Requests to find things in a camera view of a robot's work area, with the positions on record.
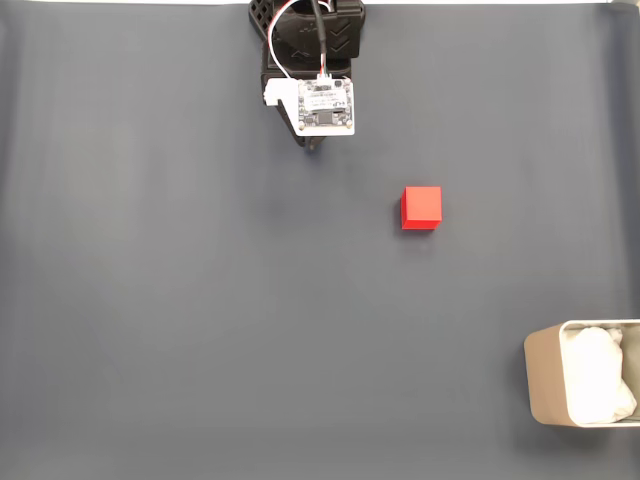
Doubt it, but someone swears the red cube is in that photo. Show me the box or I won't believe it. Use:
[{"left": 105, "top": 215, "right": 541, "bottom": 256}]
[{"left": 400, "top": 185, "right": 443, "bottom": 232}]

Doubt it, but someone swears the beige rounded box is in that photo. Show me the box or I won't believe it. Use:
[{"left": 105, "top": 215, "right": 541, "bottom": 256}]
[{"left": 523, "top": 318, "right": 640, "bottom": 429}]

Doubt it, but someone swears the blue-grey table mat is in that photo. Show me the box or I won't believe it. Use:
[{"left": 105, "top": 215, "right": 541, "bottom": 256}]
[{"left": 0, "top": 3, "right": 640, "bottom": 480}]

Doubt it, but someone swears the white crumpled paper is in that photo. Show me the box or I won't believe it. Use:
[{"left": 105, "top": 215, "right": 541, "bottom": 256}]
[{"left": 569, "top": 325, "right": 639, "bottom": 424}]

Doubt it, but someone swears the white camera board with mount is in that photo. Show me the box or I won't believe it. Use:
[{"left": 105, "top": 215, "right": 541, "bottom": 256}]
[{"left": 263, "top": 75, "right": 357, "bottom": 137}]

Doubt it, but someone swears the black camera cable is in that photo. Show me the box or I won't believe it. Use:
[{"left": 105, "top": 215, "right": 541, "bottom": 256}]
[{"left": 305, "top": 0, "right": 335, "bottom": 84}]

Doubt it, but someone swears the white and red wire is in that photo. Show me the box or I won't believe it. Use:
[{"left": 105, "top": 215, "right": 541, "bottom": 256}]
[{"left": 266, "top": 0, "right": 297, "bottom": 81}]

